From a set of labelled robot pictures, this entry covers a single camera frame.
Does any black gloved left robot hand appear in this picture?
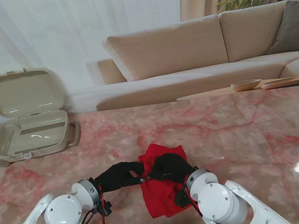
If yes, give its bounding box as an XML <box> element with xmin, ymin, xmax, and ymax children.
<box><xmin>92</xmin><ymin>159</ymin><xmax>148</xmax><ymax>195</ymax></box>

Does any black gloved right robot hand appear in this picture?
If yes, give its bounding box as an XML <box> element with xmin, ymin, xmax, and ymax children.
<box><xmin>144</xmin><ymin>149</ymin><xmax>200</xmax><ymax>189</ymax></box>

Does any red shirt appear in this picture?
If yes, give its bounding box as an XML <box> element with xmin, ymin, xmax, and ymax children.
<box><xmin>134</xmin><ymin>138</ymin><xmax>196</xmax><ymax>222</ymax></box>

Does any beige hard-shell suitcase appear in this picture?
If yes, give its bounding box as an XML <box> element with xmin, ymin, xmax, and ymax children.
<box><xmin>0</xmin><ymin>61</ymin><xmax>85</xmax><ymax>166</ymax></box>

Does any deep wooden bowl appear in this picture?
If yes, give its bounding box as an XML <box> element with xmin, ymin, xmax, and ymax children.
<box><xmin>230</xmin><ymin>78</ymin><xmax>263</xmax><ymax>94</ymax></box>

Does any beige sectional sofa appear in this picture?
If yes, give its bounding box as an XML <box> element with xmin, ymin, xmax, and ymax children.
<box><xmin>84</xmin><ymin>0</ymin><xmax>299</xmax><ymax>113</ymax></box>

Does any shallow wooden dish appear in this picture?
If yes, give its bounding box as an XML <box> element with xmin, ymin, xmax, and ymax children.
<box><xmin>260</xmin><ymin>76</ymin><xmax>299</xmax><ymax>91</ymax></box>

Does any white sheer curtain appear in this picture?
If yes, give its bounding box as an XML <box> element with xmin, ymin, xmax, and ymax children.
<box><xmin>0</xmin><ymin>0</ymin><xmax>200</xmax><ymax>125</ymax></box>

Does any brown sofa cushion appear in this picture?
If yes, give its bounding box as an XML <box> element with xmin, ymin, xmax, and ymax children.
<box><xmin>258</xmin><ymin>0</ymin><xmax>299</xmax><ymax>56</ymax></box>

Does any red-black right arm cable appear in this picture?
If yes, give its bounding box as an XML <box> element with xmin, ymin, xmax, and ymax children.
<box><xmin>182</xmin><ymin>173</ymin><xmax>211</xmax><ymax>224</ymax></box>

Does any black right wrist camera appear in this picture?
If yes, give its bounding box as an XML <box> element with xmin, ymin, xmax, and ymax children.
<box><xmin>172</xmin><ymin>187</ymin><xmax>193</xmax><ymax>209</ymax></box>

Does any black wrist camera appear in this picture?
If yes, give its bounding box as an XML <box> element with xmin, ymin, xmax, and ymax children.
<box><xmin>172</xmin><ymin>187</ymin><xmax>193</xmax><ymax>209</ymax></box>
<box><xmin>97</xmin><ymin>201</ymin><xmax>114</xmax><ymax>217</ymax></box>

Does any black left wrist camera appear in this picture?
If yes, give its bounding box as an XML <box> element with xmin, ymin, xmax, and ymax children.
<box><xmin>97</xmin><ymin>201</ymin><xmax>114</xmax><ymax>217</ymax></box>

